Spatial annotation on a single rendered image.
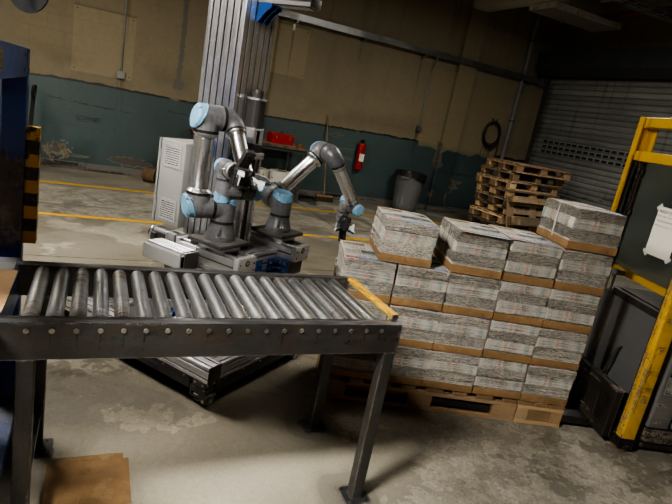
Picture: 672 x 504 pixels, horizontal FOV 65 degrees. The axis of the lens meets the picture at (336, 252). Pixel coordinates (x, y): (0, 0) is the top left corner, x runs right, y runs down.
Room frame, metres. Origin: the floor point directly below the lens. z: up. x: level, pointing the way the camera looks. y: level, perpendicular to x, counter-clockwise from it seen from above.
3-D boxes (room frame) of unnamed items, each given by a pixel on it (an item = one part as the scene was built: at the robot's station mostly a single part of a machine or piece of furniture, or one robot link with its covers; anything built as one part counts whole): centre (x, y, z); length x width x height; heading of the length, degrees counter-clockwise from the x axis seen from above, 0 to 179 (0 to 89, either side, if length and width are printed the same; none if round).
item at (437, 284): (2.91, -0.60, 0.42); 1.17 x 0.39 x 0.83; 96
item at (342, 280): (2.09, 0.53, 0.74); 1.34 x 0.05 x 0.12; 116
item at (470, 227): (2.91, -0.74, 1.06); 0.37 x 0.29 x 0.01; 6
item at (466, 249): (2.93, -0.74, 0.95); 0.38 x 0.29 x 0.23; 6
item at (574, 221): (3.00, -1.33, 0.65); 0.39 x 0.30 x 1.29; 6
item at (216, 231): (2.57, 0.59, 0.87); 0.15 x 0.15 x 0.10
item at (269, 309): (1.95, 0.24, 0.77); 0.47 x 0.05 x 0.05; 26
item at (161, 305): (1.78, 0.60, 0.77); 0.47 x 0.05 x 0.05; 26
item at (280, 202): (3.02, 0.37, 0.98); 0.13 x 0.12 x 0.14; 33
